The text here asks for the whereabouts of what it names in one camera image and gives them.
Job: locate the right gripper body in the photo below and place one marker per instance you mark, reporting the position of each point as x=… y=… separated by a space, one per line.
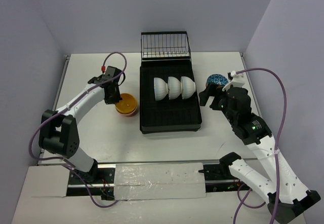
x=219 y=101

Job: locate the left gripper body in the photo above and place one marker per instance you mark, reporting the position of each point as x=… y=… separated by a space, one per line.
x=114 y=99

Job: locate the white bowl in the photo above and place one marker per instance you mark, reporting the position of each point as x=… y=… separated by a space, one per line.
x=174 y=88
x=188 y=87
x=160 y=89

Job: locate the orange bowl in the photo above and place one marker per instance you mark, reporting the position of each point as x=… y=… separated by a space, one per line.
x=127 y=115

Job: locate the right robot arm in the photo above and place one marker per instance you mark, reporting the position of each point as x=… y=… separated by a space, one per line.
x=283 y=192

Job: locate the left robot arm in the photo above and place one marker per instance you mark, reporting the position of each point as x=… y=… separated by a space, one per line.
x=59 y=133

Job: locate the black dish rack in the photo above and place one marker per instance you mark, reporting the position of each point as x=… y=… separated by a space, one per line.
x=166 y=54

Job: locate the blue patterned bowl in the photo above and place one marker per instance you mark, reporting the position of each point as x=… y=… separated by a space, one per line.
x=217 y=79

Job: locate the white taped cover sheet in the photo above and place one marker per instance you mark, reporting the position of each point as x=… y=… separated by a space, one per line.
x=159 y=181

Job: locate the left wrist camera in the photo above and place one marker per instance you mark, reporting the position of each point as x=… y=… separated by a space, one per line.
x=111 y=72

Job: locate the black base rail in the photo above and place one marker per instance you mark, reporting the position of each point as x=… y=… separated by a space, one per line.
x=103 y=187

